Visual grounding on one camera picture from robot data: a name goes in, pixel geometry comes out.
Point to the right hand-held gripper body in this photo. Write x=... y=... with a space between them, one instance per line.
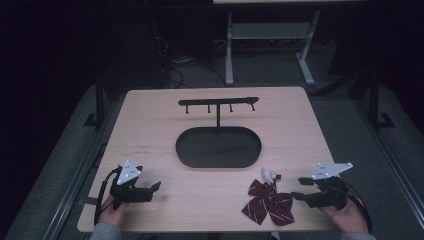
x=328 y=191

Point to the white metal desk frame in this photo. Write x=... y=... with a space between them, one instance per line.
x=270 y=30

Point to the black hook stand with tray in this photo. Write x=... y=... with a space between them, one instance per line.
x=218 y=148

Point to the person's right hand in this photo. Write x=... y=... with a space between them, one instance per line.
x=346 y=218

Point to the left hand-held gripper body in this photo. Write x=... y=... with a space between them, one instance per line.
x=126 y=186

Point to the grey metal floor rail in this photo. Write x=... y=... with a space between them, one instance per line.
x=71 y=186
x=390 y=160

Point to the black metal stand post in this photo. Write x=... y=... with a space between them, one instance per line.
x=375 y=100
x=99 y=100

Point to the person's left hand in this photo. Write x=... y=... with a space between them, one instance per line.
x=113 y=213

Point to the dark red striped bow tie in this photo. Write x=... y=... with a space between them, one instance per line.
x=268 y=203

